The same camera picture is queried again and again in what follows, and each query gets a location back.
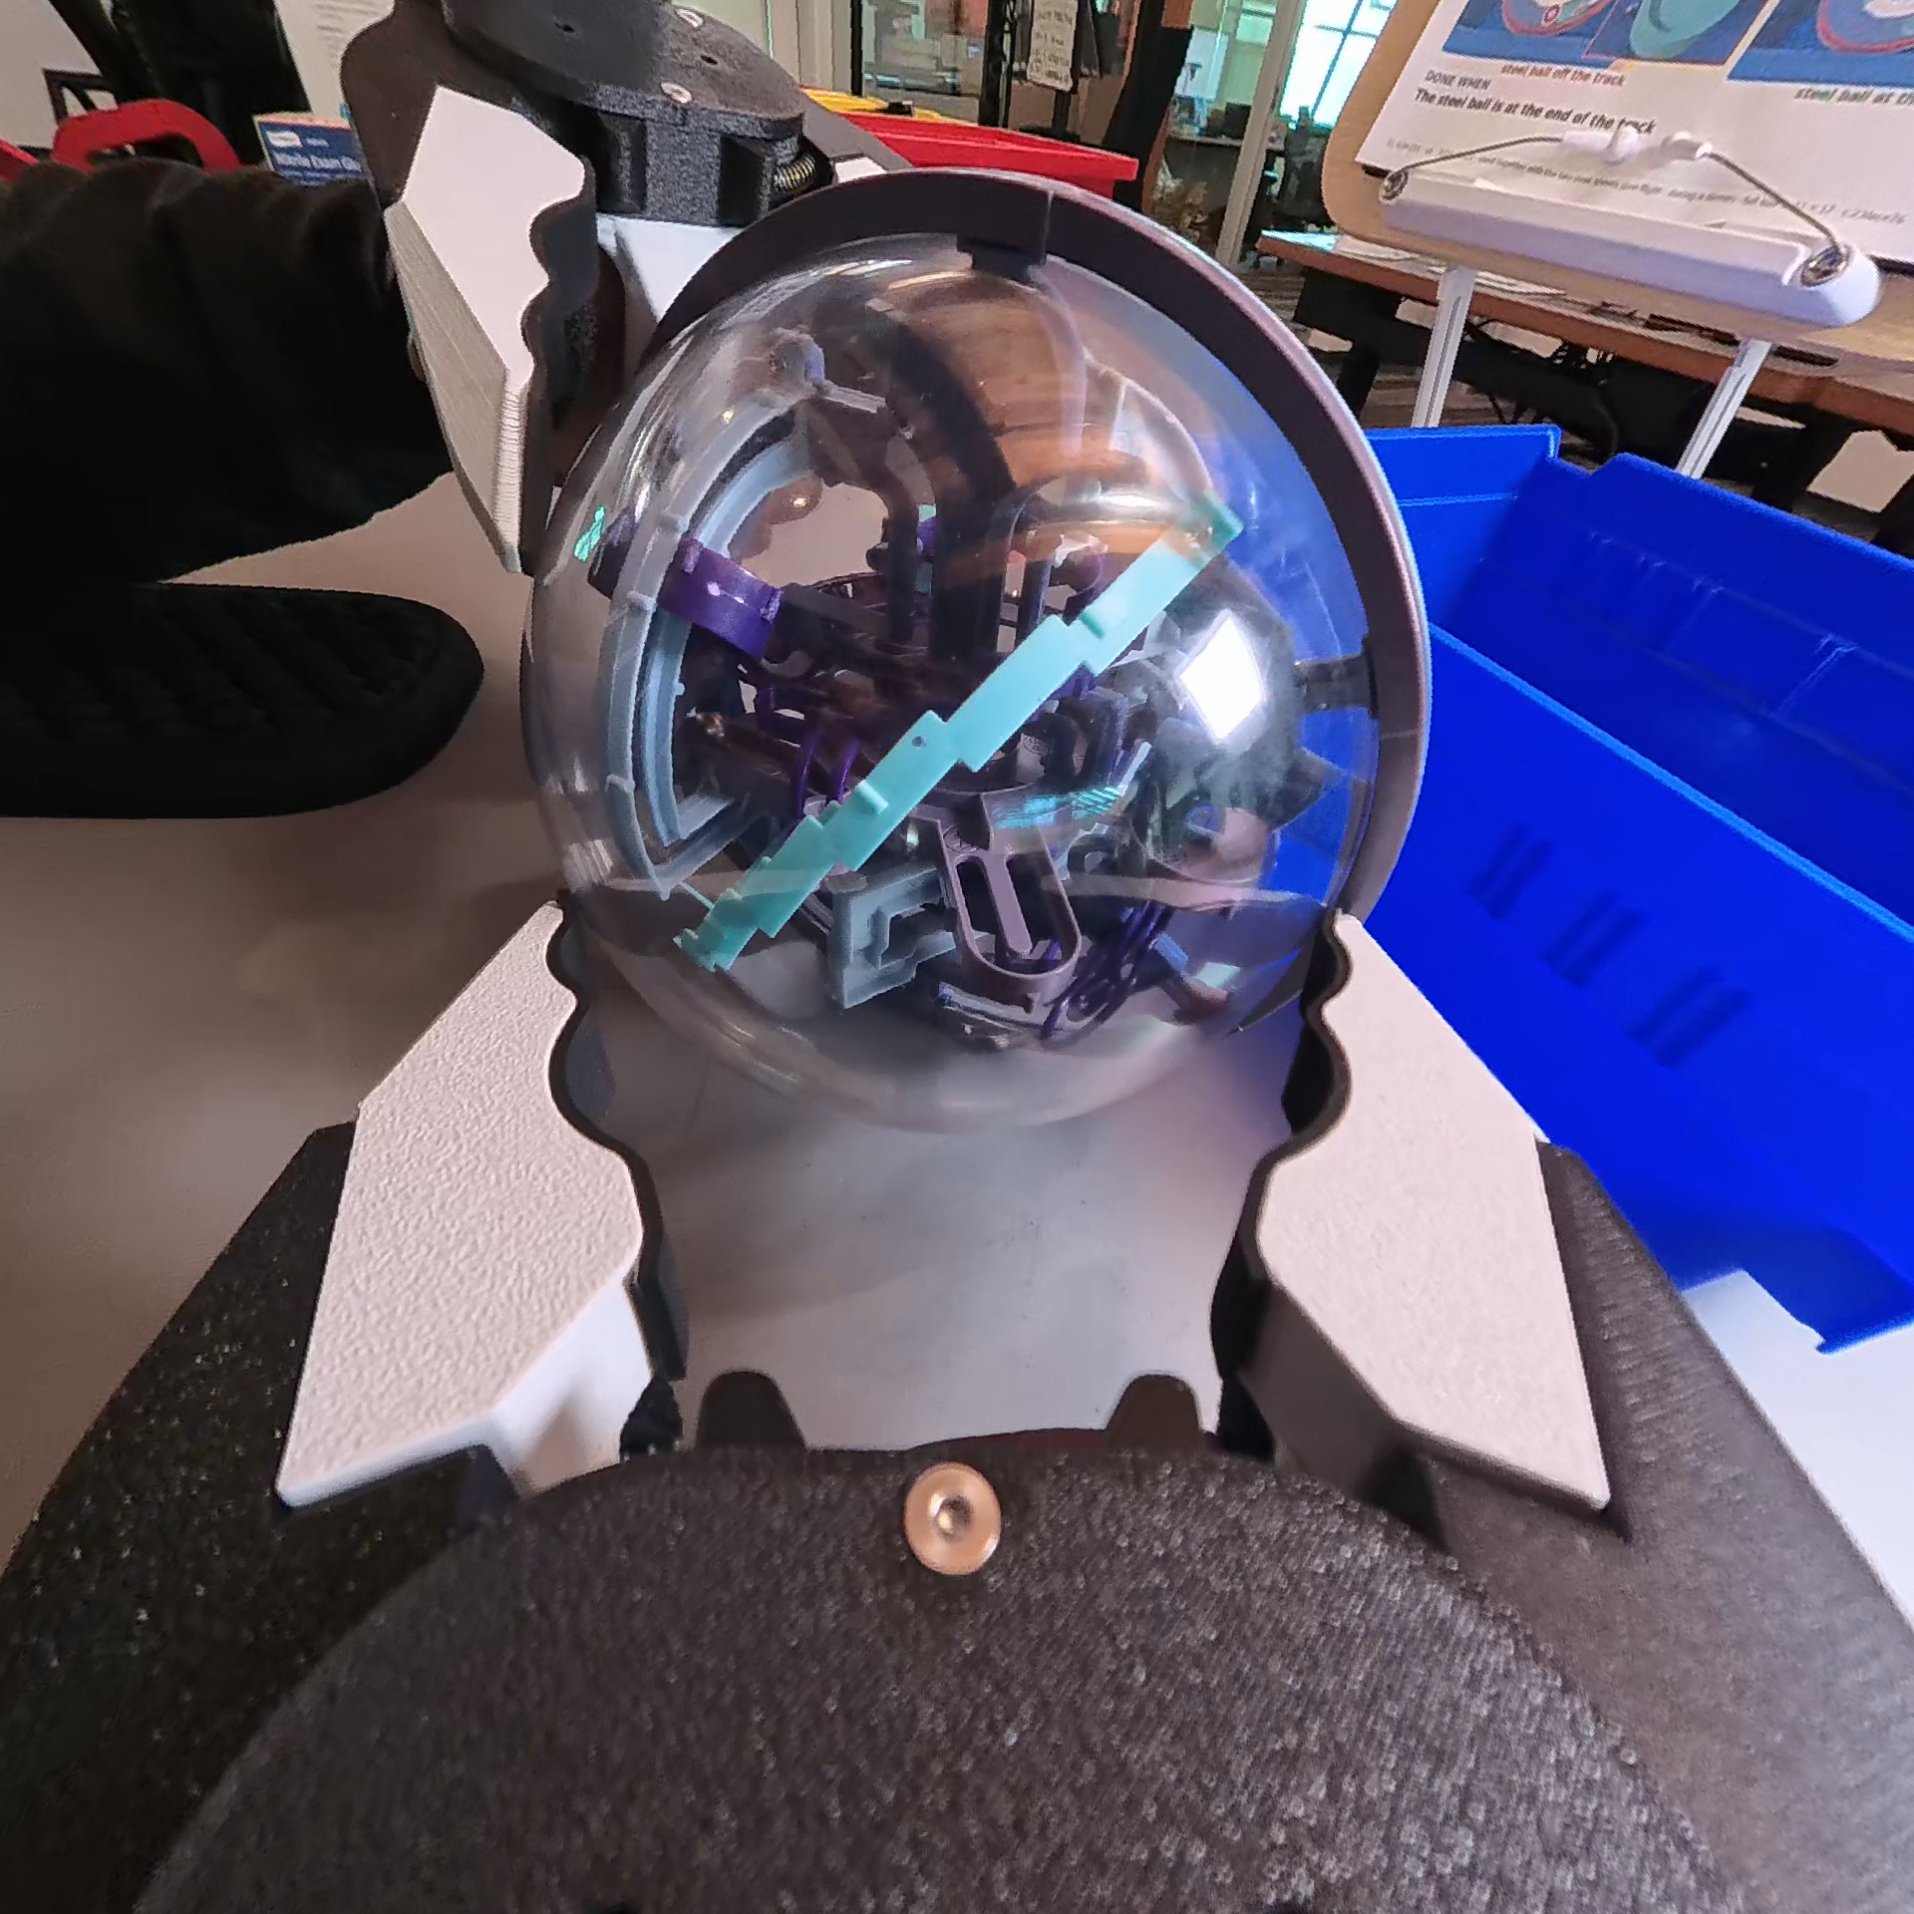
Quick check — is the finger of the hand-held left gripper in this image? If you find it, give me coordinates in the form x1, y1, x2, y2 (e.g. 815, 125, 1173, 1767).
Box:
385, 85, 644, 578

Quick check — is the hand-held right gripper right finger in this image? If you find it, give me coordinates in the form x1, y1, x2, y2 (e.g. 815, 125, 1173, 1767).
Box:
1223, 915, 1617, 1512

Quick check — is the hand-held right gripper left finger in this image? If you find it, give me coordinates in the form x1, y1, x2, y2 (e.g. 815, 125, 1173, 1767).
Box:
275, 905, 691, 1505

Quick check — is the blue plastic bin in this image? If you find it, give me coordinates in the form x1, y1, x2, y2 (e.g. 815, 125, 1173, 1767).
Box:
1360, 424, 1914, 1348

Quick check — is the clear plastic maze ball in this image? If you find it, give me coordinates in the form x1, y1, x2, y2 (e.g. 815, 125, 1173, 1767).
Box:
520, 172, 1434, 1133

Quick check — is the person's left forearm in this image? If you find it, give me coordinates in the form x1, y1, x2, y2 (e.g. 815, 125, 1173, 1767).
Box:
0, 157, 452, 598

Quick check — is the blue glove box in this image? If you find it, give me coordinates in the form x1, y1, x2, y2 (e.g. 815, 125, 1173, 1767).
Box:
254, 111, 378, 186

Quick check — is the red plastic bin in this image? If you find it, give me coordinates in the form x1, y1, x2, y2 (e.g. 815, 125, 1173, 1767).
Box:
870, 114, 1139, 194

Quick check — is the wooden instruction board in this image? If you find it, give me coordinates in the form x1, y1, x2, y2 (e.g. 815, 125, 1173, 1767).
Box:
1318, 0, 1914, 331

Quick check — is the red plastic handle tool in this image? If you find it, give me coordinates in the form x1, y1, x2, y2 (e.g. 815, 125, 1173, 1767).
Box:
0, 99, 256, 177

